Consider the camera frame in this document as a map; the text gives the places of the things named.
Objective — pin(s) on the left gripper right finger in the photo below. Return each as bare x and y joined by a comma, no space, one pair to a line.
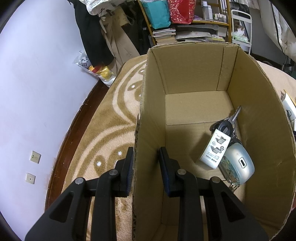
208,208

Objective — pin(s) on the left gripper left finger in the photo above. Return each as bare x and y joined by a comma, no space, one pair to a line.
67,217

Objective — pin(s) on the silver round pocket device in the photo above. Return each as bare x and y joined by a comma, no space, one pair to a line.
236,165

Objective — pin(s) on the white power adapter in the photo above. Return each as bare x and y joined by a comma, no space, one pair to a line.
215,149

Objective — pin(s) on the black key bunch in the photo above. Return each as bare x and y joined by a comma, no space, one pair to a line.
228,127

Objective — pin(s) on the cardboard box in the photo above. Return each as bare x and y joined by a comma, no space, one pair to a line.
187,87

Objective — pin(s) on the plastic snack bag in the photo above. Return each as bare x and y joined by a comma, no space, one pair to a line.
100,72

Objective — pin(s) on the black hanging coat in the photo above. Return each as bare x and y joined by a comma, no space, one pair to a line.
92,38

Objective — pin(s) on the stack of books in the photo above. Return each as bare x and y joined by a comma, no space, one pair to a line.
190,33

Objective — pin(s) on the wooden bookshelf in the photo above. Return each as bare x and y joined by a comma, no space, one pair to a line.
206,12

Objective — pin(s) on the cream office chair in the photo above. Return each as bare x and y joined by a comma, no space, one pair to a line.
276,27

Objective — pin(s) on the white utility cart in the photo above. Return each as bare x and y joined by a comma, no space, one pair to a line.
241,29

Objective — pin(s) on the beige tote bag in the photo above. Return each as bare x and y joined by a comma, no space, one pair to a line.
118,43

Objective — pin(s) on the red patterned bag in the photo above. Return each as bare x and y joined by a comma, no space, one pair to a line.
181,11

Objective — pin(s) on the white puffer jacket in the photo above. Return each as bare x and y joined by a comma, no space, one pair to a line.
101,7

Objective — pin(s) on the teal bag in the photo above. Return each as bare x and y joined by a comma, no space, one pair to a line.
158,13

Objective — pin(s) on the lower wall socket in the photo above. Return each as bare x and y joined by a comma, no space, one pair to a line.
30,178

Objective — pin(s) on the wall socket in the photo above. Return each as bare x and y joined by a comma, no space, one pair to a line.
30,178
35,157

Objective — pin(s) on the upper wall socket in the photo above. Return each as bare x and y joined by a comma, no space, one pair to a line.
35,157

